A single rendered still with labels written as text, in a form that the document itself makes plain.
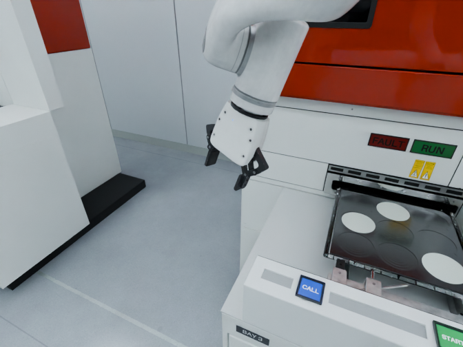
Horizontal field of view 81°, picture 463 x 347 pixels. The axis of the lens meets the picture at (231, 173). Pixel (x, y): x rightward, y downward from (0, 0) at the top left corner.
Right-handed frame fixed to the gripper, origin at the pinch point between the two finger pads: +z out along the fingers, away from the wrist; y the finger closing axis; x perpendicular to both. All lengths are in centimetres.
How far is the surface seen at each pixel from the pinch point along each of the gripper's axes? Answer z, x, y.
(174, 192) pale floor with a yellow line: 134, 108, -112
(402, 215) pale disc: 9, 57, 35
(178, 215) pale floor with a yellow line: 130, 89, -84
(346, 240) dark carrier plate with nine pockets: 15.8, 33.9, 27.0
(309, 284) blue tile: 14.4, 7.2, 26.5
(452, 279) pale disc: 8, 38, 51
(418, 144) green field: -12, 64, 26
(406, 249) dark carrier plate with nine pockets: 11, 41, 40
